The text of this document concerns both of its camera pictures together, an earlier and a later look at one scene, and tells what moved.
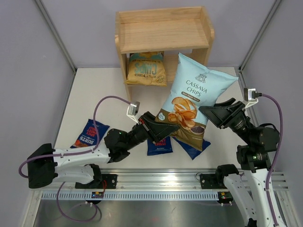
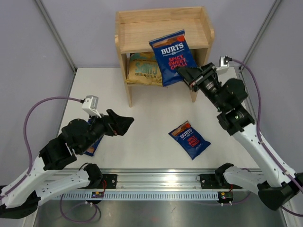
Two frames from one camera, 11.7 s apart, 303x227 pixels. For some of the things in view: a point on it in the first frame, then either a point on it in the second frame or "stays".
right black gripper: (222, 115) -> (193, 75)
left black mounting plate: (111, 180) stays
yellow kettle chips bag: (147, 68) stays
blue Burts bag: (163, 146) -> (173, 52)
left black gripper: (155, 131) -> (114, 123)
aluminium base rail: (162, 179) stays
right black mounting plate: (212, 181) stays
